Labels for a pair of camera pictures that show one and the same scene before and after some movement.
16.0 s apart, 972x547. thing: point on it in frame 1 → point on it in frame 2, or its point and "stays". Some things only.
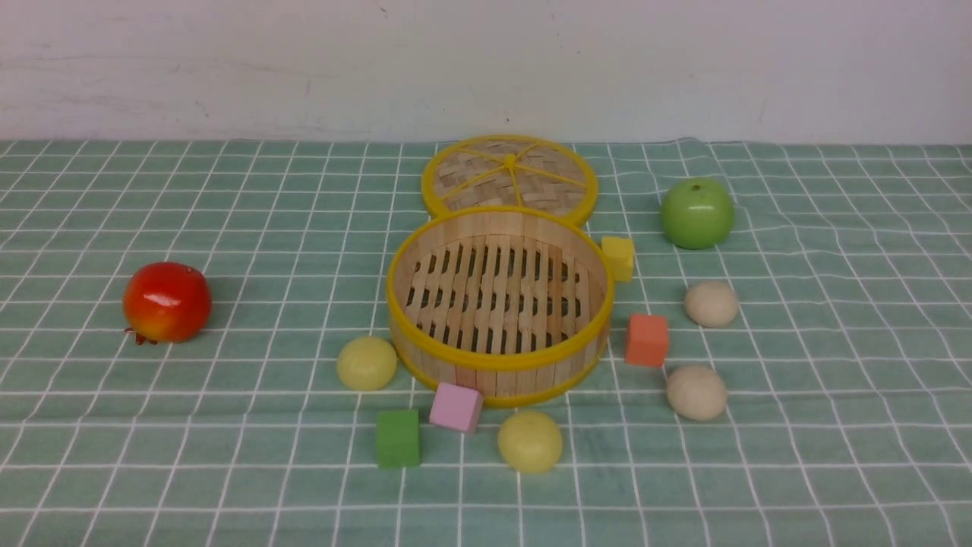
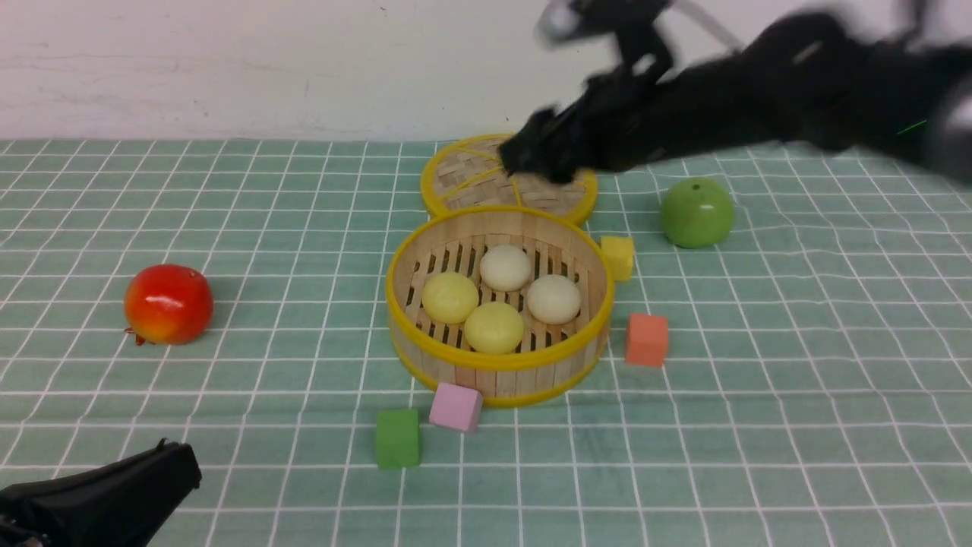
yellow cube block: [620, 253] stays
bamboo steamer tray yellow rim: [515, 304] stays
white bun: [711, 304] → [505, 267]
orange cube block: [647, 340] stays
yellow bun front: [529, 442] → [493, 327]
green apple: [696, 213] stays
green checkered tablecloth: [790, 365] stays
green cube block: [398, 438] stays
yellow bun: [366, 363] → [449, 298]
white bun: [697, 392] → [553, 299]
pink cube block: [456, 407] stays
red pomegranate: [167, 302] stays
